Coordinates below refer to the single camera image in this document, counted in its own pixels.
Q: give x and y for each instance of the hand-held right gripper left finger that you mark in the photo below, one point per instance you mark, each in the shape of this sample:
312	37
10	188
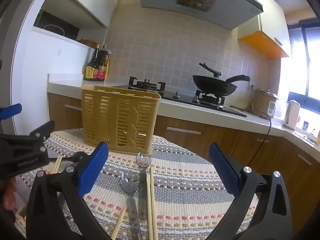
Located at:
92	170

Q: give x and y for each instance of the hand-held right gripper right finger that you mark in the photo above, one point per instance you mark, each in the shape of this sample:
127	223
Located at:
222	170

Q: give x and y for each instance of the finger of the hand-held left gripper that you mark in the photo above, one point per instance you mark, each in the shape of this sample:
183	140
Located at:
11	111
42	130

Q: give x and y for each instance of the clear grey plastic spoon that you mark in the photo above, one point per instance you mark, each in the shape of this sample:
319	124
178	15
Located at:
129	182
143	160

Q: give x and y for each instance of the yellow plastic utensil basket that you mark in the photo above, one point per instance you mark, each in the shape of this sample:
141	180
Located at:
107	115

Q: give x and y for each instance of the light wooden chopstick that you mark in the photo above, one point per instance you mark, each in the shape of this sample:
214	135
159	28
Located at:
149	205
54	165
60	163
153	205
118	223

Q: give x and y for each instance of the person's left hand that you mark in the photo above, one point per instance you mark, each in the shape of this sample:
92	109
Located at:
8	192

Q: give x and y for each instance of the wooden kitchen base cabinets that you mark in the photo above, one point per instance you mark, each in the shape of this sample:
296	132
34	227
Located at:
225	140

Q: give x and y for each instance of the striped woven table mat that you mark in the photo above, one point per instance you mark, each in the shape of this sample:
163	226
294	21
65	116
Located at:
180	180

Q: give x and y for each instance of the slim dark sauce bottle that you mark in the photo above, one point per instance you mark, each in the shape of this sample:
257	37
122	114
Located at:
90	67

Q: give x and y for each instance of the beige rice cooker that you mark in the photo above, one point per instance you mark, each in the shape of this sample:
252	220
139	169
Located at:
265	102

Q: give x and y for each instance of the black glass gas stove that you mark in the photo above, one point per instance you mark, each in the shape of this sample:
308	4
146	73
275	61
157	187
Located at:
180	98

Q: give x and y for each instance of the black wok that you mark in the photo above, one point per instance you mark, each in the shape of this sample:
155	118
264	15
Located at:
215	85

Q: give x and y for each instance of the white electric kettle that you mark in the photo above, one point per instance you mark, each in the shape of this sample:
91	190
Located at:
291	113

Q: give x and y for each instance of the wide dark sauce bottle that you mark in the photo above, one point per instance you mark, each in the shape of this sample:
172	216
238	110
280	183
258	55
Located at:
102	62

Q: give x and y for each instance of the window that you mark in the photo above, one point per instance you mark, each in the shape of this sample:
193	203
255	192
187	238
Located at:
310	62

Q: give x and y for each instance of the grey range hood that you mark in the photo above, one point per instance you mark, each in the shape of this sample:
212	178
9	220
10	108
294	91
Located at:
175	10

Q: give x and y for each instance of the wall socket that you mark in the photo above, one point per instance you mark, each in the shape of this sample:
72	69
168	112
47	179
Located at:
252	86

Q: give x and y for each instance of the white and orange wall cabinet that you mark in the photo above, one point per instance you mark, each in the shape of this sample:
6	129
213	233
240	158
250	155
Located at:
267	25

